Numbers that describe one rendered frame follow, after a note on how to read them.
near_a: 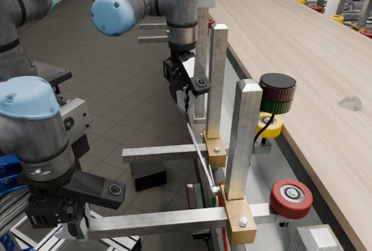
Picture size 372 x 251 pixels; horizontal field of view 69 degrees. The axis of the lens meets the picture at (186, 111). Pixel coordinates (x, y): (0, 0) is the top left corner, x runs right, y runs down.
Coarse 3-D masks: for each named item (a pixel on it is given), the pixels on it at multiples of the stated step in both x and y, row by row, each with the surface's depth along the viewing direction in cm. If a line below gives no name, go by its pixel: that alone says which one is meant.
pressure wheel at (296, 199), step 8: (280, 184) 57; (288, 184) 58; (296, 184) 57; (272, 192) 56; (280, 192) 55; (288, 192) 56; (296, 192) 56; (304, 192) 55; (272, 200) 56; (280, 200) 54; (288, 200) 54; (296, 200) 54; (304, 200) 54; (312, 200) 54; (280, 208) 54; (288, 208) 53; (296, 208) 52; (304, 208) 52; (288, 216) 54; (296, 216) 53; (304, 216) 54; (280, 224) 61
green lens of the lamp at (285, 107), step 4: (264, 100) 45; (292, 100) 45; (264, 104) 45; (268, 104) 45; (272, 104) 44; (276, 104) 44; (280, 104) 44; (284, 104) 44; (288, 104) 44; (260, 108) 46; (264, 108) 45; (268, 108) 45; (272, 108) 45; (276, 108) 44; (280, 108) 44; (284, 108) 45; (288, 108) 45; (268, 112) 45; (272, 112) 45; (276, 112) 45; (280, 112) 45; (284, 112) 45
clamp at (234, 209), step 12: (228, 204) 57; (240, 204) 57; (228, 216) 55; (240, 216) 55; (252, 216) 55; (228, 228) 56; (240, 228) 53; (252, 228) 53; (240, 240) 54; (252, 240) 55
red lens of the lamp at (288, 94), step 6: (264, 84) 44; (264, 90) 44; (270, 90) 43; (276, 90) 43; (282, 90) 42; (288, 90) 43; (294, 90) 44; (264, 96) 44; (270, 96) 44; (276, 96) 43; (282, 96) 43; (288, 96) 43
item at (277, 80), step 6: (264, 78) 45; (270, 78) 45; (276, 78) 45; (282, 78) 45; (288, 78) 45; (270, 84) 44; (276, 84) 44; (282, 84) 44; (288, 84) 44; (294, 84) 44; (276, 102) 44; (282, 102) 44; (258, 120) 47; (270, 120) 49; (264, 126) 50; (258, 132) 51
